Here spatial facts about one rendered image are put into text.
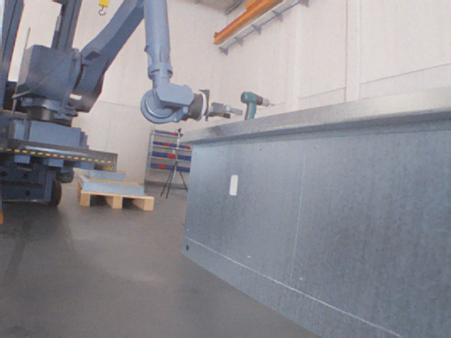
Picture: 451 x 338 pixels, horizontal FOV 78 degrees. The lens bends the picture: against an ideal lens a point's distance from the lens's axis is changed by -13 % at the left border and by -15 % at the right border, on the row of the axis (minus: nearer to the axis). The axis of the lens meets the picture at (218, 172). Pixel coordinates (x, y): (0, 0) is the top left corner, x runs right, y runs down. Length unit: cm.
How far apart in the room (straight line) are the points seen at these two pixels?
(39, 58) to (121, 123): 994
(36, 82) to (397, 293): 224
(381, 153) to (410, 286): 32
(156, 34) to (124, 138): 1057
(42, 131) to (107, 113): 986
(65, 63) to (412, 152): 212
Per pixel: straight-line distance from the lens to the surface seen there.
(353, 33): 786
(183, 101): 145
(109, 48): 238
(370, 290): 86
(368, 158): 86
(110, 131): 1206
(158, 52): 160
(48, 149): 221
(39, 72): 233
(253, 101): 168
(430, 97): 75
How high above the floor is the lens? 41
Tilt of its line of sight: 1 degrees up
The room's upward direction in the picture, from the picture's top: 6 degrees clockwise
